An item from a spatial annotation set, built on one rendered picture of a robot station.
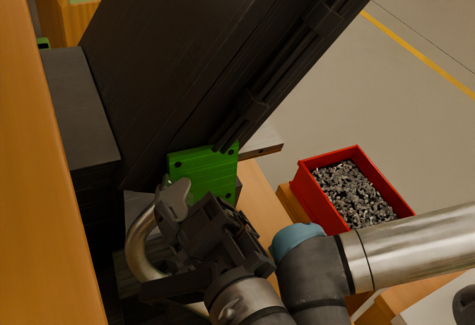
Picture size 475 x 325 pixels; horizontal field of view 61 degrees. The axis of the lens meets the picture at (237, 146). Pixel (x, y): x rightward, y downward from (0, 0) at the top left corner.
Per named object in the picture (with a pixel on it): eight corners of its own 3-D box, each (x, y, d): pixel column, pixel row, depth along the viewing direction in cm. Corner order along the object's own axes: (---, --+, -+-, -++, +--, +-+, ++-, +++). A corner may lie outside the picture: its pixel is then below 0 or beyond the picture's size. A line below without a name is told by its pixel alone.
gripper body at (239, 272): (240, 208, 55) (288, 274, 46) (198, 251, 56) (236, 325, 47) (205, 186, 50) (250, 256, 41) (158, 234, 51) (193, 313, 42)
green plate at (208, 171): (214, 209, 81) (217, 117, 69) (232, 237, 74) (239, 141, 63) (158, 225, 76) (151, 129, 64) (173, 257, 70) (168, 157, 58)
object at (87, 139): (97, 158, 103) (83, 44, 78) (129, 263, 86) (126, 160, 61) (16, 176, 95) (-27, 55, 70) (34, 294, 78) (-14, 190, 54)
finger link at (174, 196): (182, 162, 58) (212, 205, 53) (155, 191, 59) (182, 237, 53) (168, 154, 56) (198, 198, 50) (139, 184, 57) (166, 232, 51)
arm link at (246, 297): (251, 359, 44) (204, 351, 39) (234, 324, 47) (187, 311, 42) (300, 313, 43) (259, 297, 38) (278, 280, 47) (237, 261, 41)
